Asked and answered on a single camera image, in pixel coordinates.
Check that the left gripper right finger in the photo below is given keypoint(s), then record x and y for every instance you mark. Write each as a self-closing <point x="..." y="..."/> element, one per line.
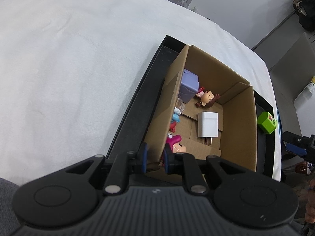
<point x="168" y="158"/>

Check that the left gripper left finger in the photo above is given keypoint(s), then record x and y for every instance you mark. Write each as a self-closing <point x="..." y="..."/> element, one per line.
<point x="142" y="157"/>

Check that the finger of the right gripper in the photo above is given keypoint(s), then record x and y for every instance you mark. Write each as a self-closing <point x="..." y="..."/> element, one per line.
<point x="299" y="145"/>

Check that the magenta dinosaur figurine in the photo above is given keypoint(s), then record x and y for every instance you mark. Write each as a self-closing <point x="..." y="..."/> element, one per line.
<point x="175" y="144"/>

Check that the green cube toy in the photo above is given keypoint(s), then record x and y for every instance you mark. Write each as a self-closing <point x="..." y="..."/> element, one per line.
<point x="267" y="122"/>

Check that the red blue small figurine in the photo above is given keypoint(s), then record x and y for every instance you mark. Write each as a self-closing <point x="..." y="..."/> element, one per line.
<point x="174" y="120"/>

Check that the white power adapter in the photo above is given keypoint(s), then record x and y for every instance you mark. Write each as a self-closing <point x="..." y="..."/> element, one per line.
<point x="207" y="126"/>

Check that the brown cardboard box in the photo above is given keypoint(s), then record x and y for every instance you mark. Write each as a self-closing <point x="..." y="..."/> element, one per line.
<point x="237" y="121"/>

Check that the brown hair doll figurine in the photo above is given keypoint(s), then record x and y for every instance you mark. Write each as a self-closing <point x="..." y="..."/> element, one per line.
<point x="207" y="98"/>

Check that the purple cube toy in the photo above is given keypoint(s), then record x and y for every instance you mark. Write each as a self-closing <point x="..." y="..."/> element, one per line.
<point x="189" y="86"/>

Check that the right hand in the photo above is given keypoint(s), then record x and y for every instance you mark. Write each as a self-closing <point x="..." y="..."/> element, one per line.
<point x="310" y="206"/>

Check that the black tray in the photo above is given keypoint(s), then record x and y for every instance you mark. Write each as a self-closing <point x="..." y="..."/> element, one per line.
<point x="135" y="123"/>

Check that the white bottle yellow cap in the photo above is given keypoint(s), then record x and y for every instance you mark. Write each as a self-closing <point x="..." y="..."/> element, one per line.
<point x="305" y="94"/>

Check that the white table cloth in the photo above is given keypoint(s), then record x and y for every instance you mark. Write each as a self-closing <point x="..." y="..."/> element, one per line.
<point x="69" y="69"/>

